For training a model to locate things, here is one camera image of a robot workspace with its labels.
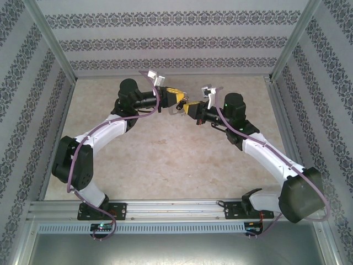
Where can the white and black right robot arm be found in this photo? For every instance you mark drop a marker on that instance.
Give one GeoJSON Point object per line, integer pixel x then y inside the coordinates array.
{"type": "Point", "coordinates": [262, 157]}

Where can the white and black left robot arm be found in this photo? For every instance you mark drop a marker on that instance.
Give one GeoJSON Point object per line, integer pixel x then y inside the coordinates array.
{"type": "Point", "coordinates": [110, 132]}

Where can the grey metal sheet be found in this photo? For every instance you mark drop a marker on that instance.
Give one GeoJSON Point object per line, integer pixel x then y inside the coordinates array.
{"type": "Point", "coordinates": [176, 251]}

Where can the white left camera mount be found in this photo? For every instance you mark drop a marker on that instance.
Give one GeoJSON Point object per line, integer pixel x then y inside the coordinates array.
{"type": "Point", "coordinates": [160, 81]}

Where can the aluminium table edge rail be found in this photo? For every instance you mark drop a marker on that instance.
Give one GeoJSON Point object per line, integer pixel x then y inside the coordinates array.
{"type": "Point", "coordinates": [288, 138]}
{"type": "Point", "coordinates": [110, 76]}

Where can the aluminium frame post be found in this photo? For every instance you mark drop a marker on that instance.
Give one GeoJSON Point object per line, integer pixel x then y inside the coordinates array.
{"type": "Point", "coordinates": [52, 41]}
{"type": "Point", "coordinates": [296, 38]}

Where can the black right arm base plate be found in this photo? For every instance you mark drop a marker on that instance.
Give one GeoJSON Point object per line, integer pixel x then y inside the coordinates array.
{"type": "Point", "coordinates": [233, 211]}

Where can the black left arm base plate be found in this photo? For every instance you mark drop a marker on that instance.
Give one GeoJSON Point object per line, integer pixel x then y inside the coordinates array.
{"type": "Point", "coordinates": [121, 211]}

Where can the aluminium lower frame beam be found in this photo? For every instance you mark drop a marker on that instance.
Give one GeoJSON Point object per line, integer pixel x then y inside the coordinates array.
{"type": "Point", "coordinates": [23, 243]}
{"type": "Point", "coordinates": [329, 245]}

